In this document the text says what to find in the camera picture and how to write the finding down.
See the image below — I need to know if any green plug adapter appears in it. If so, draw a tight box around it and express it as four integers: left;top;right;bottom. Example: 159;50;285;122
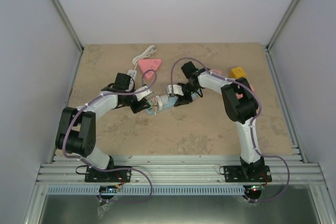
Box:
149;98;158;111

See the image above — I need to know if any pink cube socket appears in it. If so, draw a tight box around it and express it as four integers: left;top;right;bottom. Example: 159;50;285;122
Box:
211;69;222;76

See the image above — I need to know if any light blue power strip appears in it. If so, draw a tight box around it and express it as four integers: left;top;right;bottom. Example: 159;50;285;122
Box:
146;93;200;116

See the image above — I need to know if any white power strip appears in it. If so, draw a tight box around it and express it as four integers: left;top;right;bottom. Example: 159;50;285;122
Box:
127;69;137;89

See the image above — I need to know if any white charger with ribbon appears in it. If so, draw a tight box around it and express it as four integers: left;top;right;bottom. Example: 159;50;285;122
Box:
156;95;169;107

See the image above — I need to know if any pink socket base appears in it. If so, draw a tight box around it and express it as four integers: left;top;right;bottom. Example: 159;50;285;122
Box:
138;58;162;81

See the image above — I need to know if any yellow cube socket adapter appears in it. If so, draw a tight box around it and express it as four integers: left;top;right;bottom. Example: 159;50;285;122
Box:
229;67;246;79

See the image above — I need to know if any white power cable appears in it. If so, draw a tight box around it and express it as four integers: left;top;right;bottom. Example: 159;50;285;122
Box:
132;45;159;69

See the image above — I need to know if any light pink plug adapter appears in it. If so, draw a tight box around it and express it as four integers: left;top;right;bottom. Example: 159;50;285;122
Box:
250;84;256;92

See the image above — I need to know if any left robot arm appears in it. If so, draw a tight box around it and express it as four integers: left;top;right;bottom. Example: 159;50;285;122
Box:
55;73;153;182

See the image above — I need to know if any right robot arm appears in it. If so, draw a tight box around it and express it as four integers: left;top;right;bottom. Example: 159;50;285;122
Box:
167;61;265;182

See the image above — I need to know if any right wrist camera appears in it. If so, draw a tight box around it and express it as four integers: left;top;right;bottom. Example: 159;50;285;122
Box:
166;84;184;97

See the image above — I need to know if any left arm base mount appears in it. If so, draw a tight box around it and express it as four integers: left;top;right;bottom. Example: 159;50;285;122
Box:
85;166;132;183

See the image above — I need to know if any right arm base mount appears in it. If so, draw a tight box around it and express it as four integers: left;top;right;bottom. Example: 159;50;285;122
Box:
219;166;272;183

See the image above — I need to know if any light blue cable duct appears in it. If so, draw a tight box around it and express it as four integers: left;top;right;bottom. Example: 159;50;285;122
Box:
47;185;245;196

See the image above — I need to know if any aluminium rail frame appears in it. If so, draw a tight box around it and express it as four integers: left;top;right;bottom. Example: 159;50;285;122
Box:
36;155;326;185

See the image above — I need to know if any left aluminium corner post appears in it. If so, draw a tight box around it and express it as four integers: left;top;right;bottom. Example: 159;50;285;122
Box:
51;0;84;54

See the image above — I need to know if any aluminium corner post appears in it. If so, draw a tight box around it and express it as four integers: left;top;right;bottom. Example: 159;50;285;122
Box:
51;0;84;54
265;0;301;52

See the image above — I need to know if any right aluminium corner post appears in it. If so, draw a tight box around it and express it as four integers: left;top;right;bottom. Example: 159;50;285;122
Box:
265;0;301;52

